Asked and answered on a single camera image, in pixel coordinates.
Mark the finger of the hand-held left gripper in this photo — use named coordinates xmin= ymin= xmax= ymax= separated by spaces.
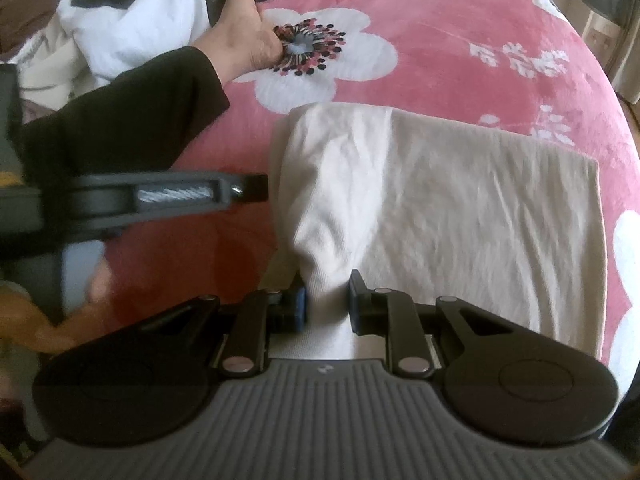
xmin=132 ymin=172 xmax=268 ymax=213

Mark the pink floral blanket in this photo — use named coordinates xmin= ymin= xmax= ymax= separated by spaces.
xmin=100 ymin=0 xmax=640 ymax=376

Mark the cream garment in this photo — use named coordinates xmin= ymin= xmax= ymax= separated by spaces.
xmin=15 ymin=25 xmax=101 ymax=98

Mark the brown plush coat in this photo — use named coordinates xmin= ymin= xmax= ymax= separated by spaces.
xmin=0 ymin=0 xmax=111 ymax=56

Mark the person's left foot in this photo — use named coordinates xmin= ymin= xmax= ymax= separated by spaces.
xmin=192 ymin=0 xmax=286 ymax=86

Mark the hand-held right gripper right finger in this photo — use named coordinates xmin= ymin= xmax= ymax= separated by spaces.
xmin=348 ymin=269 xmax=523 ymax=379

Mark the white garment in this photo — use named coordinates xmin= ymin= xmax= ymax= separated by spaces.
xmin=57 ymin=0 xmax=213 ymax=88

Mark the person's left leg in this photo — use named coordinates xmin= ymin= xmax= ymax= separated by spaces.
xmin=20 ymin=46 xmax=231 ymax=181

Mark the beige curtain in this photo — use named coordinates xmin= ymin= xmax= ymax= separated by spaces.
xmin=607 ymin=25 xmax=640 ymax=106

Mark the person's left hand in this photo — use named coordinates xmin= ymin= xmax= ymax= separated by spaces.
xmin=0 ymin=262 xmax=115 ymax=356

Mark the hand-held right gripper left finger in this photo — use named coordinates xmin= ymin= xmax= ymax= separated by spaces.
xmin=142 ymin=284 xmax=307 ymax=378

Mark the beige shirt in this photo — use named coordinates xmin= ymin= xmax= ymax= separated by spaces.
xmin=265 ymin=102 xmax=608 ymax=361

